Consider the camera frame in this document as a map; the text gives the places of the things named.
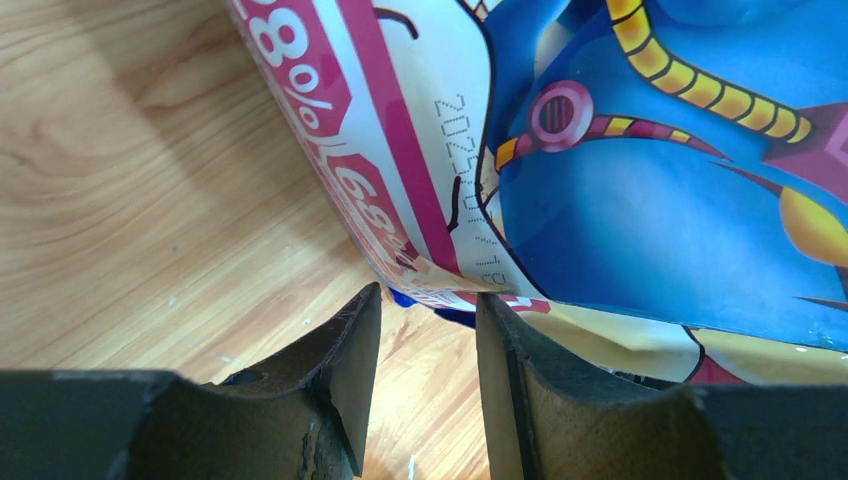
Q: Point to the pink pet food bag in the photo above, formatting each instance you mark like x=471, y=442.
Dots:
x=659, y=186

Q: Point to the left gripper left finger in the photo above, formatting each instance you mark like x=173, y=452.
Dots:
x=301, y=413

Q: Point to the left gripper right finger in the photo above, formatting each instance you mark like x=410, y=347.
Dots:
x=548, y=414

